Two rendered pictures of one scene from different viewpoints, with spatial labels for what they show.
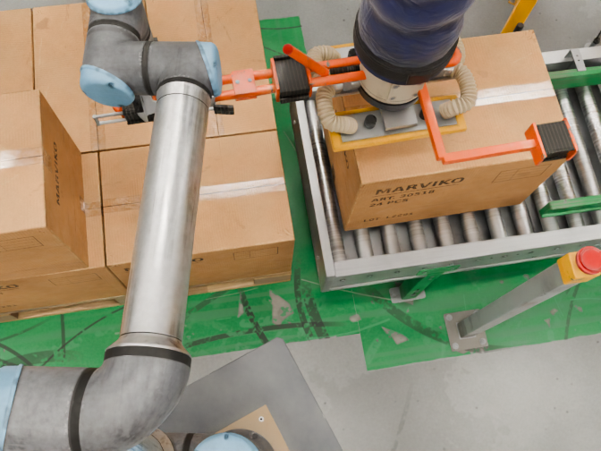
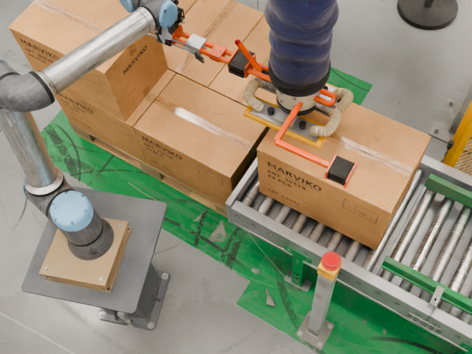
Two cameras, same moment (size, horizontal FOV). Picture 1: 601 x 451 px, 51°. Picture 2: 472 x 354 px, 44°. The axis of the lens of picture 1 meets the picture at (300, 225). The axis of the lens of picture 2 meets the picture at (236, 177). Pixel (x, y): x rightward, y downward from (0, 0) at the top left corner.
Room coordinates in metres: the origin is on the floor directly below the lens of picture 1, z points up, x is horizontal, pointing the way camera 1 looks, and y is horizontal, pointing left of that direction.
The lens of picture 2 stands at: (-0.11, -1.11, 3.00)
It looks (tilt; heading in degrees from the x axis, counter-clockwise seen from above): 62 degrees down; 56
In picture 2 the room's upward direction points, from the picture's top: 8 degrees counter-clockwise
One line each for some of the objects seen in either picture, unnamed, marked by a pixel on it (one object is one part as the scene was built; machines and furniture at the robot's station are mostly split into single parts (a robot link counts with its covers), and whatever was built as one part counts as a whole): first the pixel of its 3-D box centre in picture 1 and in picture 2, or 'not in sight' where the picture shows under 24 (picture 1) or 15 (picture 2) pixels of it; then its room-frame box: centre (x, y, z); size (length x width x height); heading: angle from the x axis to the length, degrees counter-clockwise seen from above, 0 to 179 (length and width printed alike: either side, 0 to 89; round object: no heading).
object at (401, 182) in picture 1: (434, 135); (338, 166); (0.94, -0.37, 0.75); 0.60 x 0.40 x 0.40; 108
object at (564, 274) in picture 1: (511, 304); (321, 302); (0.51, -0.71, 0.50); 0.07 x 0.07 x 1.00; 17
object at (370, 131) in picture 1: (397, 119); (286, 119); (0.78, -0.20, 1.10); 0.34 x 0.10 x 0.05; 109
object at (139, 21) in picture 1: (118, 12); not in sight; (0.67, 0.38, 1.52); 0.10 x 0.09 x 0.12; 6
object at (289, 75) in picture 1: (291, 78); (241, 62); (0.79, 0.07, 1.20); 0.10 x 0.08 x 0.06; 19
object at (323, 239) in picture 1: (311, 175); (266, 151); (0.82, -0.01, 0.58); 0.70 x 0.03 x 0.06; 17
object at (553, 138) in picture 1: (551, 141); (341, 171); (0.72, -0.53, 1.21); 0.09 x 0.08 x 0.05; 19
